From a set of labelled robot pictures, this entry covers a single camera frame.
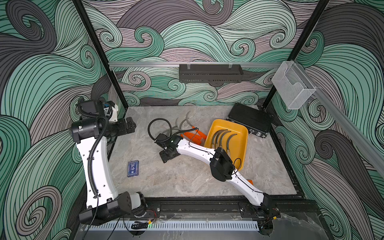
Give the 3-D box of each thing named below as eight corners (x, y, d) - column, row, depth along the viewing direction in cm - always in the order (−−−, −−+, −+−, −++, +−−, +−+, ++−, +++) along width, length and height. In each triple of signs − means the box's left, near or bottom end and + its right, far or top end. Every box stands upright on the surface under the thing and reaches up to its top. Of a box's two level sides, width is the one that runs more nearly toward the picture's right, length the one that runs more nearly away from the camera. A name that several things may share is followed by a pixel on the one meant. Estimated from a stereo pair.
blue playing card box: (128, 177, 86) (126, 176, 84) (128, 163, 91) (127, 161, 90) (138, 175, 87) (137, 173, 85) (138, 161, 92) (137, 159, 91)
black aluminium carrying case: (224, 125, 112) (225, 119, 106) (234, 106, 125) (236, 100, 120) (264, 141, 102) (268, 136, 97) (270, 119, 115) (274, 114, 110)
